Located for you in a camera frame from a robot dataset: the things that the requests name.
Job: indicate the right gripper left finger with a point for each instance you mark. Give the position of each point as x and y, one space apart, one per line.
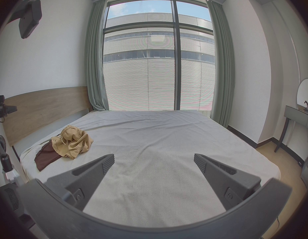
89 173

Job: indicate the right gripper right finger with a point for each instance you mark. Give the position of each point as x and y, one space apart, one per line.
218 175

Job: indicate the tan shorts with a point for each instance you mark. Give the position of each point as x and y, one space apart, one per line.
74 141

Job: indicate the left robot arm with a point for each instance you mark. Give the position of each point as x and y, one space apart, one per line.
6 163

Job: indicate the bed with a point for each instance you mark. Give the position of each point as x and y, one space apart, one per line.
156 146

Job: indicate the brown shorts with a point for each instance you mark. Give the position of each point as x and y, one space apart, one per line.
45 157

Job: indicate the grey console table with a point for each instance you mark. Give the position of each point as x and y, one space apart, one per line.
297 116

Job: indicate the grey-green curtain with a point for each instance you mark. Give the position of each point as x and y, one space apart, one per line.
222 71
94 58

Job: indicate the round white mirror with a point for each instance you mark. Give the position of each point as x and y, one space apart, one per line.
305 91

